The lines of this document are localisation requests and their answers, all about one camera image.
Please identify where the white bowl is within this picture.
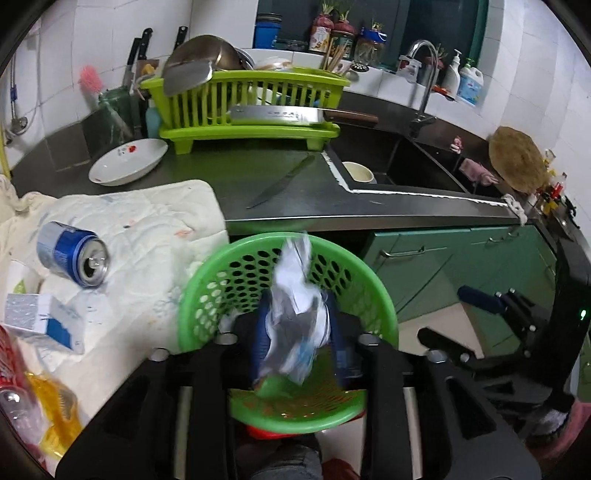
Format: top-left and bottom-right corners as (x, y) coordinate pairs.
(254, 55), (296, 72)

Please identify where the white paper cup green leaf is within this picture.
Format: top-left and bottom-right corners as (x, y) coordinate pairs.
(7, 259), (44, 296)

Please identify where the steel kitchen sink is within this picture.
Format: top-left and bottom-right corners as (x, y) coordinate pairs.
(330, 124), (504, 195)

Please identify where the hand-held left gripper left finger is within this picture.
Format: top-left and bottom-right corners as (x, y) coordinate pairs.
(55, 299), (280, 480)

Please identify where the kitchen knife with dark handle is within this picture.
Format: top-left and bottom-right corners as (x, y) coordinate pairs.
(246, 154), (317, 209)

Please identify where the pink bristle brush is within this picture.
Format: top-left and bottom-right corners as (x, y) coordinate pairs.
(79, 65), (132, 134)

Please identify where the red label jar with sprouts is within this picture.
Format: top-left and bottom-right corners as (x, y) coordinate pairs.
(309, 2), (335, 52)

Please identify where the pink dish cloth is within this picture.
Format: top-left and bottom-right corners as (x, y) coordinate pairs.
(459, 158), (499, 186)

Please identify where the white detergent bottle blue label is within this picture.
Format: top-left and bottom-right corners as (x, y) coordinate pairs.
(457, 58), (485, 108)

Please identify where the dark window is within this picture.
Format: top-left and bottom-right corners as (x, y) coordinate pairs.
(256, 0), (489, 72)

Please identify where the grey printed carton box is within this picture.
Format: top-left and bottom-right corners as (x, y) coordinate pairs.
(4, 292), (86, 355)

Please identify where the chrome kitchen faucet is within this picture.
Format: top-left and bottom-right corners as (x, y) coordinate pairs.
(398, 39), (439, 139)

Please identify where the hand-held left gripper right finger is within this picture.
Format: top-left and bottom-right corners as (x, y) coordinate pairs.
(327, 294), (541, 480)

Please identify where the braided metal hose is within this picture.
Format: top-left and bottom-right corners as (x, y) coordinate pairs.
(7, 51), (29, 134)

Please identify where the green kitchen cabinet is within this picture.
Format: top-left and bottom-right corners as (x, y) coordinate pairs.
(360, 222), (561, 352)

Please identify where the group of small condiment bottles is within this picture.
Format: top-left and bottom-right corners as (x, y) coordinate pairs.
(531, 150), (580, 227)

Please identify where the teal plastic container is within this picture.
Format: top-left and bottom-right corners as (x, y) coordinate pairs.
(145, 99), (163, 139)

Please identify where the steel cleaver with wooden handle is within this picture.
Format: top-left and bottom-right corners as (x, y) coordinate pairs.
(227, 104), (379, 127)

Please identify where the cream printed quilted cloth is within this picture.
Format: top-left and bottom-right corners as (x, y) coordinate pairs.
(0, 178), (232, 430)

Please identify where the green plastic basket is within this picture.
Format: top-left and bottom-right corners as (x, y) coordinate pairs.
(178, 232), (400, 437)

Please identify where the round woven mat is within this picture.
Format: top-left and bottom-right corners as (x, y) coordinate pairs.
(488, 126), (550, 193)

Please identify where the glass jar with blue rim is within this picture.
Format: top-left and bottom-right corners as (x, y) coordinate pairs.
(355, 21), (386, 68)

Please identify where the yellow plastic bag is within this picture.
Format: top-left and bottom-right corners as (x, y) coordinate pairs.
(25, 371), (85, 457)

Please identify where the white wrapper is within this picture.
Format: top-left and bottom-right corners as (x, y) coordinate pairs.
(252, 232), (331, 386)

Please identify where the white plate with red flower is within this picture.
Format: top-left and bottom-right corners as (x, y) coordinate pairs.
(88, 137), (169, 186)

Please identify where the dark jar with sprouts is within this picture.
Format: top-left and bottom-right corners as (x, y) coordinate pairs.
(331, 6), (357, 49)

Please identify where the red snack packet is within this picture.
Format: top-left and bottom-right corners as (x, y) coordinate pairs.
(0, 325), (33, 402)

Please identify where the white knotted rag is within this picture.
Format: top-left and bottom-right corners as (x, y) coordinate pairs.
(502, 194), (527, 226)

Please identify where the white pump bottle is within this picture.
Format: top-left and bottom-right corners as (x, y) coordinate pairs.
(442, 48), (462, 100)

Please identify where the blue plastic jar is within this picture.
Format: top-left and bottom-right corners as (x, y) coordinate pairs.
(254, 13), (283, 50)

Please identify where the lime green dish rack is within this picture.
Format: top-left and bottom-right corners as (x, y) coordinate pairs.
(140, 66), (352, 154)

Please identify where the stainless steel wok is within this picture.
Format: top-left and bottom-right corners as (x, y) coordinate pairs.
(163, 34), (243, 77)

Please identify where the dark grey cloth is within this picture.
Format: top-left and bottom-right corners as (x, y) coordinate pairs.
(259, 442), (324, 480)

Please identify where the blue and silver beverage can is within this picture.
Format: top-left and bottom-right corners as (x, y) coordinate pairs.
(36, 220), (112, 289)

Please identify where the dark green utensil holder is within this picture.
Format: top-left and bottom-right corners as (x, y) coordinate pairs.
(81, 88), (148, 160)

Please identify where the clear plastic bottle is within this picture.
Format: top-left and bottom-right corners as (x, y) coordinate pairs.
(0, 385), (40, 446)

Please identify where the bundle of chopsticks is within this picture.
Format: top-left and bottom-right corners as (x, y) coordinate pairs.
(321, 39), (356, 75)

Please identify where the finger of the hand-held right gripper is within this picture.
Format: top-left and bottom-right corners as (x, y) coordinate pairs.
(417, 327), (555, 384)
(457, 285), (552, 344)

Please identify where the steel spatula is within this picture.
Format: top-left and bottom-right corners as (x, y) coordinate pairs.
(164, 60), (214, 97)

